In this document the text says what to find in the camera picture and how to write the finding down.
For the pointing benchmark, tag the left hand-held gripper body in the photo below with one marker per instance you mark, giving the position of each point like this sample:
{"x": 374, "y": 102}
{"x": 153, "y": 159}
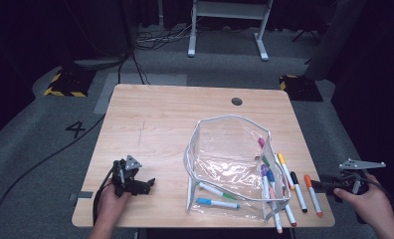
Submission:
{"x": 132, "y": 163}

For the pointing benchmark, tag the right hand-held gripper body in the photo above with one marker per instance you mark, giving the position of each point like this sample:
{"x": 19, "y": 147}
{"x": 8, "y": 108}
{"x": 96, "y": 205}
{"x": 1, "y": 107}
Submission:
{"x": 357, "y": 165}

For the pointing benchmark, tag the orange marker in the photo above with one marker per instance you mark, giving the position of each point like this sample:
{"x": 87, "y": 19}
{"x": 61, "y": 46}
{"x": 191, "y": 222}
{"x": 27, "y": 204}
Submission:
{"x": 307, "y": 181}

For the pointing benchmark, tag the black marker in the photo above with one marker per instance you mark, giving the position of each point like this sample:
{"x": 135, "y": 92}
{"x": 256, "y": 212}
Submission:
{"x": 294, "y": 179}

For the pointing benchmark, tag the yellow marker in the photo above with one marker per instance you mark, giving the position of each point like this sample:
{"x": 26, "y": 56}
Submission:
{"x": 282, "y": 159}

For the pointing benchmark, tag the light blue marker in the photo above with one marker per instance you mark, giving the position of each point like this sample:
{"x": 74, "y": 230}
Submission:
{"x": 205, "y": 201}

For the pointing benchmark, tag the light green marker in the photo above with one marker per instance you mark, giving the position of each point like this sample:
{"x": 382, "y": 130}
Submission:
{"x": 215, "y": 190}

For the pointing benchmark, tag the clear plastic zipper pouch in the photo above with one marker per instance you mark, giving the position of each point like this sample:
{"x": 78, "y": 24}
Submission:
{"x": 225, "y": 159}

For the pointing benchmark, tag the person's left hand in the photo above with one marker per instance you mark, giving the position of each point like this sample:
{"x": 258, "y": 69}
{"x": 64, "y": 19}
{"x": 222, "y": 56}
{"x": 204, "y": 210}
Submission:
{"x": 108, "y": 209}

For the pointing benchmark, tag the person's right hand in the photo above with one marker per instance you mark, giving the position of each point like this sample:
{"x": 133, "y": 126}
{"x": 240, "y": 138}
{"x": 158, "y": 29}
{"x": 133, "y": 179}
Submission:
{"x": 372, "y": 205}

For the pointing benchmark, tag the brick red marker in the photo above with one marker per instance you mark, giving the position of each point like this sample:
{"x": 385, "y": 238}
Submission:
{"x": 291, "y": 215}

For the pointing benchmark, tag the dark blue marker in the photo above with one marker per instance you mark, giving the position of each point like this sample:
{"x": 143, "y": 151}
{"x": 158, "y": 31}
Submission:
{"x": 270, "y": 176}

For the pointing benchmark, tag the purple marker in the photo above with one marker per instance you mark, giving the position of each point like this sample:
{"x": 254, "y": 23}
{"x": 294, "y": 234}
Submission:
{"x": 264, "y": 170}

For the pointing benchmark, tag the dark green marker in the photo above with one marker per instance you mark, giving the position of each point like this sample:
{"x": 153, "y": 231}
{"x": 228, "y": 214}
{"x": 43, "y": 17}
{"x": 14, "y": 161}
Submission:
{"x": 266, "y": 161}

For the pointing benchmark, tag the grey tape piece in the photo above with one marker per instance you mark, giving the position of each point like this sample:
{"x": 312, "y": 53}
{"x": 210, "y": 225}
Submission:
{"x": 82, "y": 195}

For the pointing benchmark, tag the peach marker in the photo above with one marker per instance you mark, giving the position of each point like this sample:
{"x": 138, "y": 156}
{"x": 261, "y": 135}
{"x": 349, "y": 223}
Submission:
{"x": 279, "y": 227}

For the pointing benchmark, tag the dark curtain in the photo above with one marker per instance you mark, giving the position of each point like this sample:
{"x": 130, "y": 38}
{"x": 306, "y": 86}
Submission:
{"x": 19, "y": 49}
{"x": 384, "y": 99}

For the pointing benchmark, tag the magenta marker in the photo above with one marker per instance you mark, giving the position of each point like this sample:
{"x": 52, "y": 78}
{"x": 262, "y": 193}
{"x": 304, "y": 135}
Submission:
{"x": 261, "y": 142}

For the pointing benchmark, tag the black yellow striped base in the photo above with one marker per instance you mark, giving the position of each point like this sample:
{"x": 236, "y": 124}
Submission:
{"x": 69, "y": 84}
{"x": 301, "y": 89}

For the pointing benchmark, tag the grey flat stand base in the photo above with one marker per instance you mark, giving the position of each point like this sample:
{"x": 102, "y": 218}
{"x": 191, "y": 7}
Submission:
{"x": 98, "y": 63}

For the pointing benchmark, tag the white metal stand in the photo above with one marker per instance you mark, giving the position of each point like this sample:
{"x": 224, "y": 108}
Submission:
{"x": 192, "y": 40}

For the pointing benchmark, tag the black tripod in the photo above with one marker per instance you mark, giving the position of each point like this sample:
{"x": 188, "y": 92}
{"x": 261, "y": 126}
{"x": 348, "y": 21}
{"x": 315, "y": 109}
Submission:
{"x": 302, "y": 36}

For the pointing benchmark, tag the grey leaning post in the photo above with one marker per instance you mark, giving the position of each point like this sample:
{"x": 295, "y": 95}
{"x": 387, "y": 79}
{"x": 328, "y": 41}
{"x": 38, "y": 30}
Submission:
{"x": 334, "y": 40}

